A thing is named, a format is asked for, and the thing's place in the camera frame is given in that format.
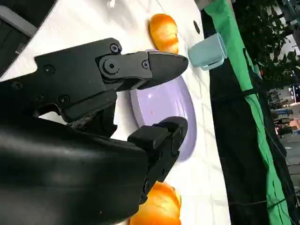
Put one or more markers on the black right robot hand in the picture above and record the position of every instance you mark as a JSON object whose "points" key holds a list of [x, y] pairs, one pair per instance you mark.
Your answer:
{"points": [[58, 164]]}

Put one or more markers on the orange white toy bread roll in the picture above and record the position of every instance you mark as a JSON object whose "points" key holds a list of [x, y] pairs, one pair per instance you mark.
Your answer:
{"points": [[162, 30], [161, 206]]}

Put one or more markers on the lilac plate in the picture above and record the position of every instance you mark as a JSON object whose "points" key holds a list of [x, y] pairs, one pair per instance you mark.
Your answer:
{"points": [[164, 103]]}

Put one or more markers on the dark grey panel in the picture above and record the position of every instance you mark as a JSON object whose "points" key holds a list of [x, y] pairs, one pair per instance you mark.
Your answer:
{"points": [[16, 35]]}

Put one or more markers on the black backdrop cloth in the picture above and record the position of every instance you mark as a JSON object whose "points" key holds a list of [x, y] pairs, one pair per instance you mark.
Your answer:
{"points": [[236, 131]]}

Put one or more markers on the pale green mug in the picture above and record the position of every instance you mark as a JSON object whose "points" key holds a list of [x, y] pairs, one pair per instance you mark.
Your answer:
{"points": [[206, 52]]}

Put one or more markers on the black table grommet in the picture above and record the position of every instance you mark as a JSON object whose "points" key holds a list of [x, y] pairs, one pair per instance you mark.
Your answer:
{"points": [[196, 26]]}

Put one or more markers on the green cloth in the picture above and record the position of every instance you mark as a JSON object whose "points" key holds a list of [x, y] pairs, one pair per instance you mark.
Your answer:
{"points": [[227, 35]]}

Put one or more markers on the green leafy plant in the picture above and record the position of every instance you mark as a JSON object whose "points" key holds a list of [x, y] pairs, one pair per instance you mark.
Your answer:
{"points": [[264, 39]]}

